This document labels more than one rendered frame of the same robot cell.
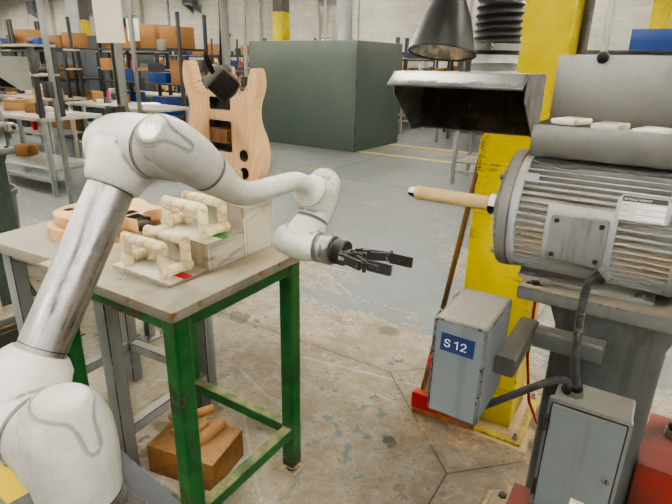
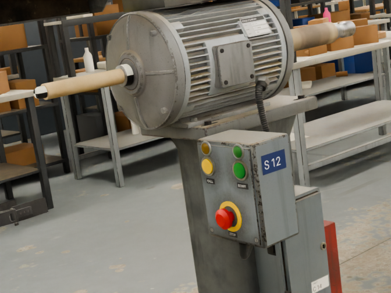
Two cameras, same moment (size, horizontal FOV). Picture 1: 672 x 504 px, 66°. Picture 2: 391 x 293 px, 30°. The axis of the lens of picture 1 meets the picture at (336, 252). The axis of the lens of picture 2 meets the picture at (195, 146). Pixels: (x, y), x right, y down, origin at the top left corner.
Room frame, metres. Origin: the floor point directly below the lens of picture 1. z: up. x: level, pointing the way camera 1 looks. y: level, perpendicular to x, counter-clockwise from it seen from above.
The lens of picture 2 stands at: (0.51, 1.06, 1.39)
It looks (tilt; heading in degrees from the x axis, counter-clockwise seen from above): 11 degrees down; 289
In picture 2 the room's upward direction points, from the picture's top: 8 degrees counter-clockwise
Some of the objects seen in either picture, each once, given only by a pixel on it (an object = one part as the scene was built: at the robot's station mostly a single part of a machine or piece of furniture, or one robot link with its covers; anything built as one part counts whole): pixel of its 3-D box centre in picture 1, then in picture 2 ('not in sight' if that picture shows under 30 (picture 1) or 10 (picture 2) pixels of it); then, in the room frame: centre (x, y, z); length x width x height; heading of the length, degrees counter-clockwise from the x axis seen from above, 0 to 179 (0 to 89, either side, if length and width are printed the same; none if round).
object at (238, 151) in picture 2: not in sight; (237, 152); (0.86, -0.19, 1.11); 0.03 x 0.01 x 0.03; 148
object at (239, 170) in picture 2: not in sight; (241, 170); (0.86, -0.20, 1.07); 0.03 x 0.01 x 0.03; 148
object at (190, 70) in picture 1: (194, 76); not in sight; (1.81, 0.48, 1.49); 0.07 x 0.04 x 0.10; 57
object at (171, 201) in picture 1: (183, 204); not in sight; (1.57, 0.48, 1.12); 0.20 x 0.03 x 0.03; 57
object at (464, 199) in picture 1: (451, 197); (83, 84); (1.19, -0.27, 1.25); 0.18 x 0.03 x 0.03; 58
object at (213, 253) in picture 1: (196, 242); not in sight; (1.60, 0.46, 0.98); 0.27 x 0.16 x 0.09; 58
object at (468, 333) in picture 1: (506, 370); (263, 189); (0.86, -0.33, 0.99); 0.24 x 0.21 x 0.26; 58
